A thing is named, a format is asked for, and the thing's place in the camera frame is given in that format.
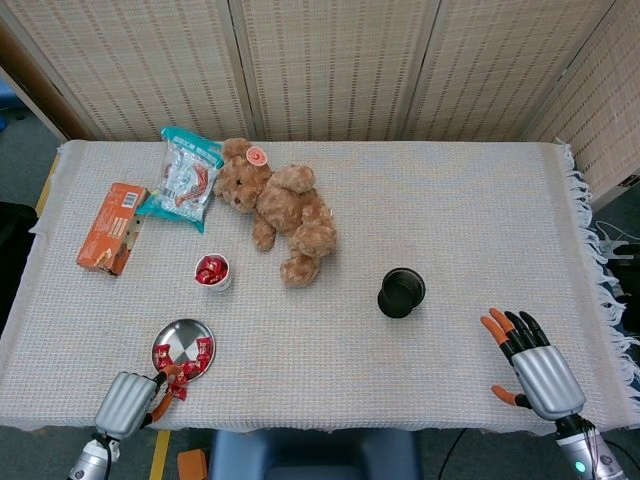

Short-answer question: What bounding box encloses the brown teddy bear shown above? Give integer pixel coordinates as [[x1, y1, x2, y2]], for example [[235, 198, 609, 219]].
[[213, 137, 339, 289]]

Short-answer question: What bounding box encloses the silver metal plate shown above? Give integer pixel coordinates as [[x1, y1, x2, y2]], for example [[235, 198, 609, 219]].
[[151, 318, 216, 384]]

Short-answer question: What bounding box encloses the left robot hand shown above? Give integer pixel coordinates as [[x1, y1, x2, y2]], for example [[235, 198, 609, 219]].
[[93, 364, 184, 441]]

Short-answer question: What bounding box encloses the brown wooden door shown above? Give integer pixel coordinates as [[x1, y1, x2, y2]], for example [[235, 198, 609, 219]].
[[0, 19, 99, 144]]

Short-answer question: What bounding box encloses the teal silver snack bag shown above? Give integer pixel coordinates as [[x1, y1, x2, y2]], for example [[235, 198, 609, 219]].
[[134, 125, 225, 235]]

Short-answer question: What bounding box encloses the blue plastic object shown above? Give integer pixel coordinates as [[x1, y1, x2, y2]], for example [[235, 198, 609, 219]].
[[0, 82, 24, 134]]

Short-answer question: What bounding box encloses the orange block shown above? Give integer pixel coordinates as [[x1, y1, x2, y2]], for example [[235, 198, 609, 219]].
[[177, 448, 210, 480]]

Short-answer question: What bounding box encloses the white paper cup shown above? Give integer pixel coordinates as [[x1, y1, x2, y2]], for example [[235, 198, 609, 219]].
[[194, 253, 234, 295]]

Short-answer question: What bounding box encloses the black floor cable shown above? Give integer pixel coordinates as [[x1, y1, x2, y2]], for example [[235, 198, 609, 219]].
[[438, 428, 470, 480]]

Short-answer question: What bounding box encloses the white cable bundle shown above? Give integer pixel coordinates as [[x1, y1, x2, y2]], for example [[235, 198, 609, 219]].
[[594, 219, 632, 261]]

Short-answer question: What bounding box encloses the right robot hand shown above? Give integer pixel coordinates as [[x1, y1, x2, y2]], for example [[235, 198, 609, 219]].
[[480, 307, 587, 421]]

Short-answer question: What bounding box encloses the black mesh pen holder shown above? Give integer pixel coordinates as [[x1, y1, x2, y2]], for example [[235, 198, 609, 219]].
[[376, 267, 427, 319]]

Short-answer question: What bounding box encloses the yellow floor tape strip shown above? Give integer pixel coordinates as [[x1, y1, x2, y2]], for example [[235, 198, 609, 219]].
[[35, 154, 61, 217], [148, 429, 172, 480]]

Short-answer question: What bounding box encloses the beige woven tablecloth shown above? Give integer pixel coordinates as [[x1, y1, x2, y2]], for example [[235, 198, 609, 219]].
[[0, 138, 640, 435]]

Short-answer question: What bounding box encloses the woven folding screen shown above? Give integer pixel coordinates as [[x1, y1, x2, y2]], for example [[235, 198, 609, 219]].
[[0, 0, 640, 211]]

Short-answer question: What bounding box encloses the orange cardboard box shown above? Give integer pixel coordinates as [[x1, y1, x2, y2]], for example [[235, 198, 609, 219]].
[[75, 181, 152, 277]]

